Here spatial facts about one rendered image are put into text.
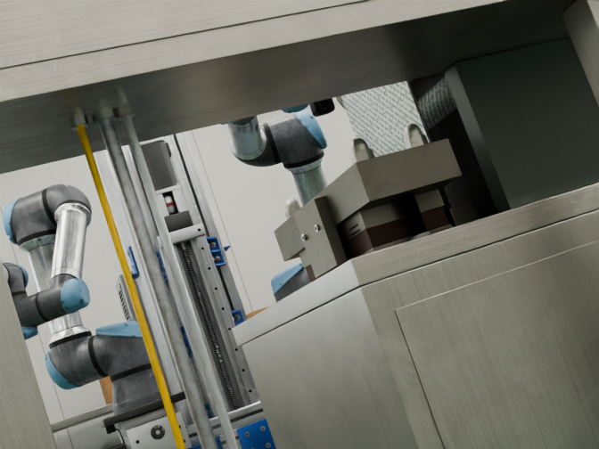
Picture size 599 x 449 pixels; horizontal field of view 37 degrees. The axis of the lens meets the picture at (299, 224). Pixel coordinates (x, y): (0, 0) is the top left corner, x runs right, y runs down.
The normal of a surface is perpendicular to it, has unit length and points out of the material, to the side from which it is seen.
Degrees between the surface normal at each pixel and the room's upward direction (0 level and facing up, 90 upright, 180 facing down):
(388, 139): 90
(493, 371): 90
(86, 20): 90
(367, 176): 90
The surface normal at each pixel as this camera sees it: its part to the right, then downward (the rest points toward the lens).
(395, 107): -0.89, 0.25
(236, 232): 0.32, -0.25
